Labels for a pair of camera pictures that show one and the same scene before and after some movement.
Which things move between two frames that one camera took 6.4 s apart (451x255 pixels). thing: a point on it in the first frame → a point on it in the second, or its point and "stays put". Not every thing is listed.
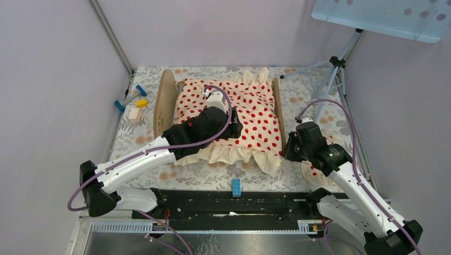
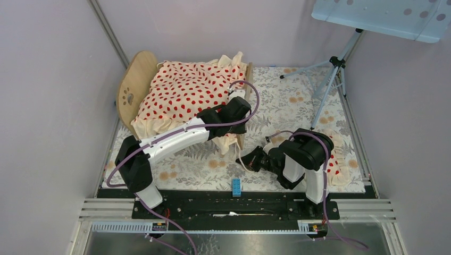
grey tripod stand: (337, 62) stays put
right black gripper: (287, 153) → (250, 160)
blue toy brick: (236, 187) stays put
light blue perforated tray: (425, 20) stays put
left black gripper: (234, 128) stays put
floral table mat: (312, 93) stays put
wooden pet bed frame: (165, 91) → (135, 81)
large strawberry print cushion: (251, 93) → (183, 88)
